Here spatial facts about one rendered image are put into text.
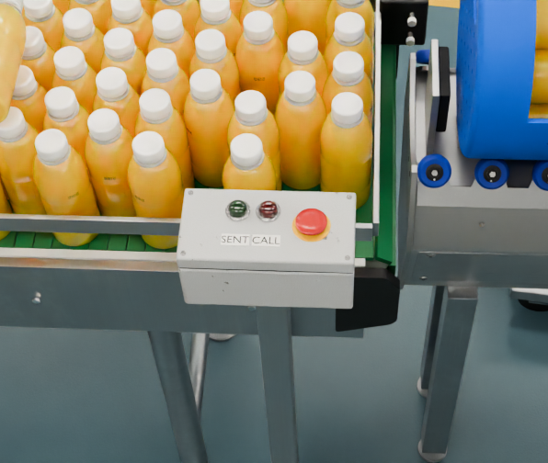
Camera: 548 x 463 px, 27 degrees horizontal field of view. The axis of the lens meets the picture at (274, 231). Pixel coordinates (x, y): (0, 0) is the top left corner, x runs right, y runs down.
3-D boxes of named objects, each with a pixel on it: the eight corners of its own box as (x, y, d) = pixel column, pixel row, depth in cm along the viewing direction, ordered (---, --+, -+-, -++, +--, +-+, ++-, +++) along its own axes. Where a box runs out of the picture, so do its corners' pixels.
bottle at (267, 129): (280, 170, 161) (276, 87, 146) (283, 209, 157) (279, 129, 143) (232, 173, 161) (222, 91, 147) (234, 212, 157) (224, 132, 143)
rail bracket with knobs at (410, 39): (424, 62, 171) (429, 12, 163) (375, 61, 172) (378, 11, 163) (423, 14, 177) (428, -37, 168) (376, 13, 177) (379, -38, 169)
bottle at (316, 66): (287, 156, 162) (282, 73, 148) (276, 119, 166) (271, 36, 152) (334, 146, 163) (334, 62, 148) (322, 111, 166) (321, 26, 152)
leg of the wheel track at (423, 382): (445, 400, 238) (478, 228, 187) (416, 399, 239) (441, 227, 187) (444, 375, 242) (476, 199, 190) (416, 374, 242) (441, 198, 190)
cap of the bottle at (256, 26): (245, 19, 154) (244, 9, 152) (273, 19, 154) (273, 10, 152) (243, 40, 152) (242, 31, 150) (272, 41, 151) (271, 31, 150)
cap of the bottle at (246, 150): (224, 156, 141) (223, 147, 139) (245, 136, 142) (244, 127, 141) (248, 172, 139) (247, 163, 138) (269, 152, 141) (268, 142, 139)
